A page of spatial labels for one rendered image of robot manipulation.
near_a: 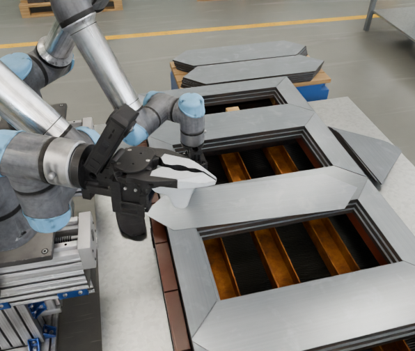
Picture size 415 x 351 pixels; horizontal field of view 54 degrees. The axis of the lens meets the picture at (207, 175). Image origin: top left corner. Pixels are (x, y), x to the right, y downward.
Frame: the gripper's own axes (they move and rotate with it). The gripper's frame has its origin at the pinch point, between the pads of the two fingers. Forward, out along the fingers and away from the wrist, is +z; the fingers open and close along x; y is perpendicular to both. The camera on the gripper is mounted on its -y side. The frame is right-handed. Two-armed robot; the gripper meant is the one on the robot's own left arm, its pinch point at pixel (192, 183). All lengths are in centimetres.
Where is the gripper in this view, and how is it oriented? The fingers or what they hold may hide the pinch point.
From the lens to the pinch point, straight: 143.2
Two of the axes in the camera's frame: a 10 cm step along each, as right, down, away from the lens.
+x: 9.7, -1.5, 1.8
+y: 2.3, 6.5, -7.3
